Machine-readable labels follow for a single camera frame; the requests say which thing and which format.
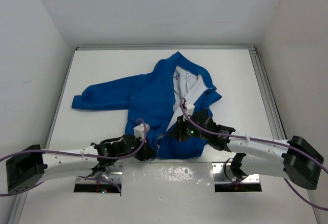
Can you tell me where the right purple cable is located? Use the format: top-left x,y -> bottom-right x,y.
179,97 -> 328,211

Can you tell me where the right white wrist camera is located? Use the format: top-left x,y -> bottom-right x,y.
182,101 -> 195,116

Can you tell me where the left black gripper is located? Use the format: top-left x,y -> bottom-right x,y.
116,134 -> 156,160

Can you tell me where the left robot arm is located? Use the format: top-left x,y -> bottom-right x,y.
4,134 -> 156,195

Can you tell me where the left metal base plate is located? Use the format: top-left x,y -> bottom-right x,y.
89,163 -> 123,184

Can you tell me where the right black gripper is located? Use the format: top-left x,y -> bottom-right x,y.
168,114 -> 209,142

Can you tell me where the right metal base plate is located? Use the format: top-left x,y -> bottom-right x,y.
212,162 -> 260,184

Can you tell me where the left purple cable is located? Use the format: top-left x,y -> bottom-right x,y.
0,117 -> 147,197

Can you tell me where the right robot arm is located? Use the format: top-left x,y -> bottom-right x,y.
169,110 -> 324,190

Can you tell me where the metal base plate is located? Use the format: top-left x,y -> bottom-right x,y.
212,162 -> 260,184
89,163 -> 123,184

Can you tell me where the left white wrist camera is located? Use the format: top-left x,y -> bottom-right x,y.
133,124 -> 150,140

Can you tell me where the purple cable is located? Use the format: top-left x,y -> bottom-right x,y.
0,117 -> 147,197
179,97 -> 328,211

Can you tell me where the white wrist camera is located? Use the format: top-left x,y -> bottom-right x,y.
182,101 -> 195,116
133,124 -> 150,140

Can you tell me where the blue zip jacket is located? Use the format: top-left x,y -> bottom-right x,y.
71,52 -> 222,159

